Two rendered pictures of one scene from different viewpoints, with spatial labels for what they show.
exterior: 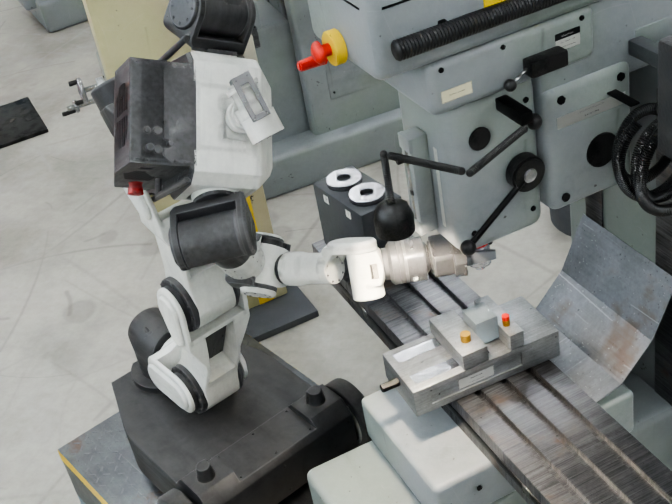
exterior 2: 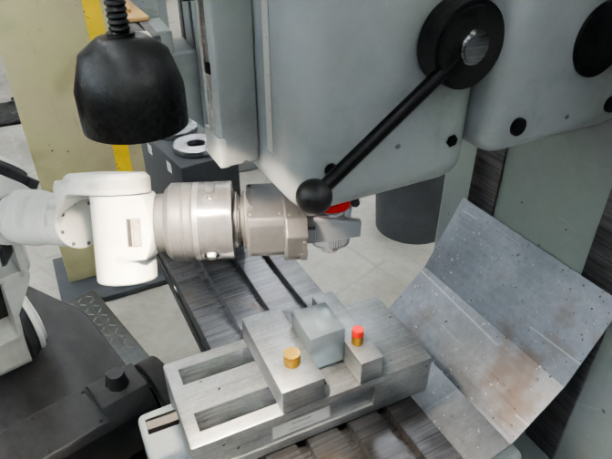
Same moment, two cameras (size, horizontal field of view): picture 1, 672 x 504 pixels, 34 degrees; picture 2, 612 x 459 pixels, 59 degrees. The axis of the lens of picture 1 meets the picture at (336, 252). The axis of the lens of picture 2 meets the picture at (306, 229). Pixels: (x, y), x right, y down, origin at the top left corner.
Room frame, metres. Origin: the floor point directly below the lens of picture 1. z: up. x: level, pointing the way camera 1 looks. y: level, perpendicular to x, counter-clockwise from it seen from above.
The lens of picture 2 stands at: (1.25, -0.18, 1.57)
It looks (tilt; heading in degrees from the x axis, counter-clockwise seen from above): 33 degrees down; 352
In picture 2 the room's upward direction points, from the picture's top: straight up
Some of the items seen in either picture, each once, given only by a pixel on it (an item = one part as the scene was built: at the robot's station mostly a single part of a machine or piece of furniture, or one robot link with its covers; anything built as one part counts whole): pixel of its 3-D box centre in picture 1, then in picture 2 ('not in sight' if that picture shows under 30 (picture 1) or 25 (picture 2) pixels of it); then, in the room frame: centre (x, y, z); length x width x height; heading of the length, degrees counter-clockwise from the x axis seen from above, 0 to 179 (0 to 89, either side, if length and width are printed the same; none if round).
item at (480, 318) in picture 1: (480, 323); (318, 335); (1.80, -0.27, 1.03); 0.06 x 0.05 x 0.06; 17
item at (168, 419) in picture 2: (389, 385); (162, 422); (1.73, -0.06, 0.97); 0.04 x 0.02 x 0.02; 107
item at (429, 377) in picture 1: (470, 347); (298, 368); (1.79, -0.24, 0.98); 0.35 x 0.15 x 0.11; 107
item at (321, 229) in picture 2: (480, 257); (332, 230); (1.74, -0.28, 1.24); 0.06 x 0.02 x 0.03; 88
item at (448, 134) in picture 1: (470, 149); (341, 3); (1.78, -0.28, 1.47); 0.21 x 0.19 x 0.32; 20
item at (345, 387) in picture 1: (349, 413); (161, 396); (2.18, 0.05, 0.50); 0.20 x 0.05 x 0.20; 33
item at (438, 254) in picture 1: (433, 257); (249, 220); (1.78, -0.19, 1.24); 0.13 x 0.12 x 0.10; 178
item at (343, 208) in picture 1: (360, 218); (190, 178); (2.30, -0.08, 1.03); 0.22 x 0.12 x 0.20; 27
